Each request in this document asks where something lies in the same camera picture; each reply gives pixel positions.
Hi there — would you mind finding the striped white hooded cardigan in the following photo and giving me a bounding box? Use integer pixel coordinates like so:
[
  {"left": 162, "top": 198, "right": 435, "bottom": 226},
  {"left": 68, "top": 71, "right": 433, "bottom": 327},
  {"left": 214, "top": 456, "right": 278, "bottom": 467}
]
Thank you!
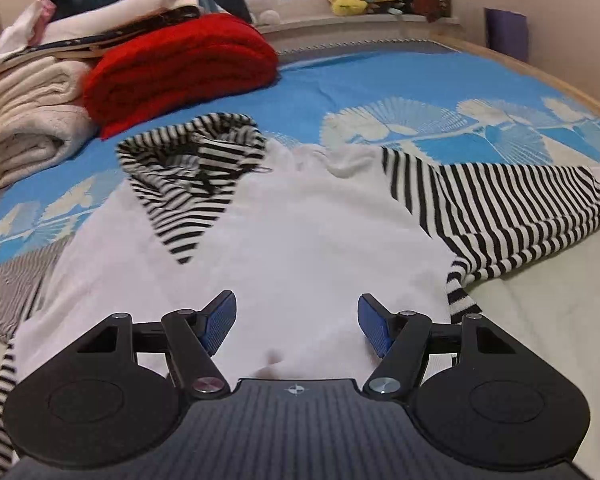
[{"left": 0, "top": 113, "right": 600, "bottom": 479}]

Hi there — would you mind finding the blue patterned bed sheet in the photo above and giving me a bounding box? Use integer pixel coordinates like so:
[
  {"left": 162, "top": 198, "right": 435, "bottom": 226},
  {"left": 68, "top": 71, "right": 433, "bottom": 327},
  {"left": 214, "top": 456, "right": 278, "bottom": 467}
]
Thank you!
[{"left": 0, "top": 50, "right": 600, "bottom": 419}]

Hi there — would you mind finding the cream folded blanket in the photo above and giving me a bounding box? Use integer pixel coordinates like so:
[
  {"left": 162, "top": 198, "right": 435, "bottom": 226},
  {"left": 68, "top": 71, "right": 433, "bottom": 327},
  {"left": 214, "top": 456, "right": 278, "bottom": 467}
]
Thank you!
[{"left": 0, "top": 56, "right": 97, "bottom": 188}]

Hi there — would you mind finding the red folded blanket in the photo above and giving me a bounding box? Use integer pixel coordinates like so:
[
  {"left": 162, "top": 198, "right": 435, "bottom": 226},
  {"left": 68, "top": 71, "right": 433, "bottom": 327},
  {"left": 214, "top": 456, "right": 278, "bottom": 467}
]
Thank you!
[{"left": 82, "top": 13, "right": 278, "bottom": 140}]

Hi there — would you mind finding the white folded quilt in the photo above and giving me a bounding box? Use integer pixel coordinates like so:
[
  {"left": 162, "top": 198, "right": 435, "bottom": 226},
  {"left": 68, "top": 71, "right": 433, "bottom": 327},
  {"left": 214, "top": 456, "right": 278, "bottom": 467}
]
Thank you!
[{"left": 0, "top": 0, "right": 199, "bottom": 72}]

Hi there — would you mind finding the purple box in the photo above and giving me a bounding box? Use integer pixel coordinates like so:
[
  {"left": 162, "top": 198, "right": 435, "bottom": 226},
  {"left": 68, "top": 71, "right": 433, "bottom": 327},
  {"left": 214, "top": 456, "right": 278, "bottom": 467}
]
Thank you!
[{"left": 484, "top": 8, "right": 529, "bottom": 62}]

